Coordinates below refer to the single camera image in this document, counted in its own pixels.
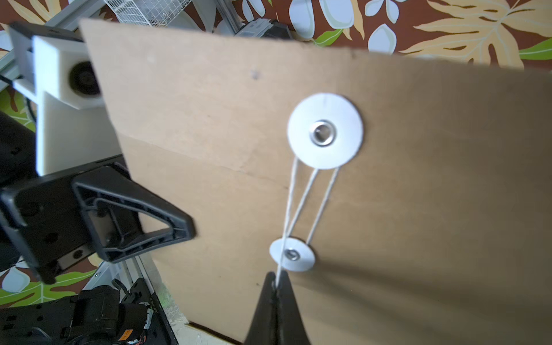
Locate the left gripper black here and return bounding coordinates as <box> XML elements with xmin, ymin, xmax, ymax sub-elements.
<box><xmin>1</xmin><ymin>155</ymin><xmax>196</xmax><ymax>285</ymax></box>

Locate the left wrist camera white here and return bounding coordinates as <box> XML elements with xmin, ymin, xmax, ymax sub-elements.
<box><xmin>7</xmin><ymin>22</ymin><xmax>122</xmax><ymax>175</ymax></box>

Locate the white file bag string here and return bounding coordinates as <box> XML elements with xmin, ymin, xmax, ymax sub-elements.
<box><xmin>274</xmin><ymin>157</ymin><xmax>342</xmax><ymax>288</ymax></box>

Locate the brown kraft file bag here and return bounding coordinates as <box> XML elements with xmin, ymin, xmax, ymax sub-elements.
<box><xmin>80</xmin><ymin>20</ymin><xmax>551</xmax><ymax>344</ymax></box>

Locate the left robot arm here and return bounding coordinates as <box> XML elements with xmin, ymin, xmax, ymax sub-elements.
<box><xmin>1</xmin><ymin>114</ymin><xmax>196</xmax><ymax>344</ymax></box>

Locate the white wire basket left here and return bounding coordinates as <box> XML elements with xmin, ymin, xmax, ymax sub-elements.
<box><xmin>104</xmin><ymin>0</ymin><xmax>192</xmax><ymax>27</ymax></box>

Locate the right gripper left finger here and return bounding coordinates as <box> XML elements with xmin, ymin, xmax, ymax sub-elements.
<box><xmin>244</xmin><ymin>272</ymin><xmax>276</xmax><ymax>345</ymax></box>

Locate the black yellow toolbox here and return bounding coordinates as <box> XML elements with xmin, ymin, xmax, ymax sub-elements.
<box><xmin>236</xmin><ymin>18</ymin><xmax>293</xmax><ymax>40</ymax></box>

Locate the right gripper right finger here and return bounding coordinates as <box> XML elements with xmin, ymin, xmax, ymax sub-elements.
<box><xmin>275</xmin><ymin>271</ymin><xmax>311</xmax><ymax>345</ymax></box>

